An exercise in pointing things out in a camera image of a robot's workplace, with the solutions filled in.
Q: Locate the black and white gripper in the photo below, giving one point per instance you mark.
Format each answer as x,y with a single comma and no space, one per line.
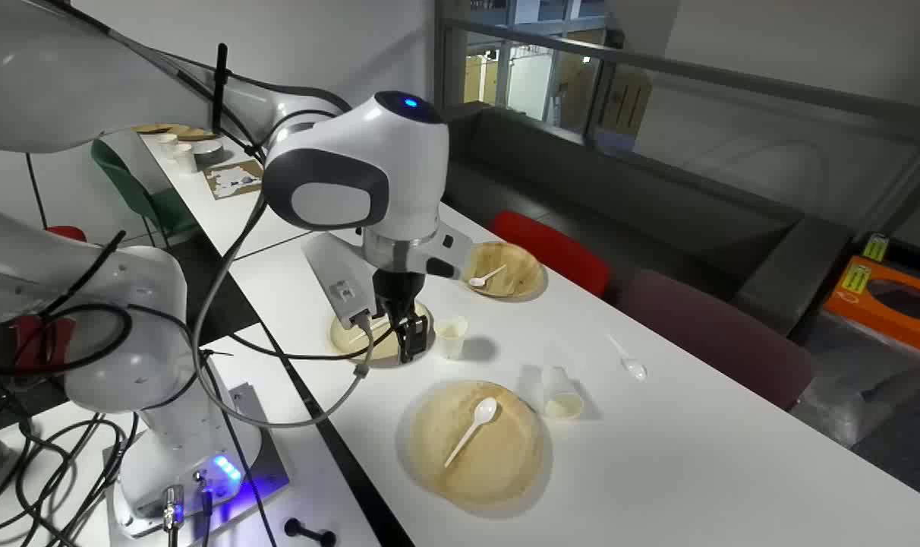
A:
372,273

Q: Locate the clear plastic cup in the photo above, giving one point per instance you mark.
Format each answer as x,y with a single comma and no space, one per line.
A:
551,389

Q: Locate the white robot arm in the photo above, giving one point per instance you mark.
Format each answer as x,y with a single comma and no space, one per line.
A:
378,168

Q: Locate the far white plastic spoon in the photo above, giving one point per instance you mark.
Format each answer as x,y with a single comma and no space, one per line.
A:
483,278

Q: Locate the near white plastic spoon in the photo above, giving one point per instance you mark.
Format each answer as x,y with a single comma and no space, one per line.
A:
482,418

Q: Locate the far wooden plate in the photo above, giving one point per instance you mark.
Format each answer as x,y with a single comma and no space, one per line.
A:
520,281

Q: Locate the near wooden plate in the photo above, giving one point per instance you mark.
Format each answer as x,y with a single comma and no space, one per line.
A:
506,461

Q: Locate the loose white plastic spoon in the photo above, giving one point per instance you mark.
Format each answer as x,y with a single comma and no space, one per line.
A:
636,369

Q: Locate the green chair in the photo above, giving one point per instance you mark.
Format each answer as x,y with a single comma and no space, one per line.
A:
161,210

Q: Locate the maroon chair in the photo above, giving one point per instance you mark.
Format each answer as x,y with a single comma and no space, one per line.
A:
719,334

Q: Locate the red chair behind robot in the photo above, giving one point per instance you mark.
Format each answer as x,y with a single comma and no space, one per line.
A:
33,270

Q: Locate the orange box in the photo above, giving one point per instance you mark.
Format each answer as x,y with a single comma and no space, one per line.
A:
879,297

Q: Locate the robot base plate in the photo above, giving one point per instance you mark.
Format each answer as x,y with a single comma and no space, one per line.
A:
188,456

